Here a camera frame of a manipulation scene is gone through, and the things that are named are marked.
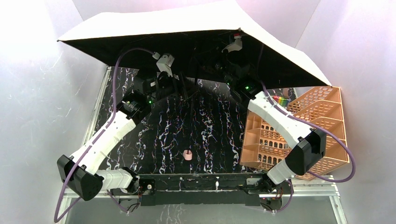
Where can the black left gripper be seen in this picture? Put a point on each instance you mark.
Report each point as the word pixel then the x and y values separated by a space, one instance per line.
pixel 173 85

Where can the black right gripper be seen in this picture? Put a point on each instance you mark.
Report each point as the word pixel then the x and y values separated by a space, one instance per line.
pixel 231 65

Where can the pink and black folding umbrella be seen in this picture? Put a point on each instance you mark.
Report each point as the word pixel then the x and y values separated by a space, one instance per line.
pixel 195 36

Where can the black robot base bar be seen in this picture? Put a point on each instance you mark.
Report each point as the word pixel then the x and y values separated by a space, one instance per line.
pixel 227 188

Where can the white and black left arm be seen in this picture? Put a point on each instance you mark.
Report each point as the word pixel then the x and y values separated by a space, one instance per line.
pixel 80 171

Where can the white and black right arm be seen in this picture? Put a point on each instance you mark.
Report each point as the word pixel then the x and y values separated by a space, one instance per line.
pixel 306 140

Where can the pack of coloured markers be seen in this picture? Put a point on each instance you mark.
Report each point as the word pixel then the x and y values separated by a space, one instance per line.
pixel 282 101

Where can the orange plastic desk organizer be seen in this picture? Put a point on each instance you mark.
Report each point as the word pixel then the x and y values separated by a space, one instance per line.
pixel 263 147

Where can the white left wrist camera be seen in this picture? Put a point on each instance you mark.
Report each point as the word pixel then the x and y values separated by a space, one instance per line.
pixel 164 64

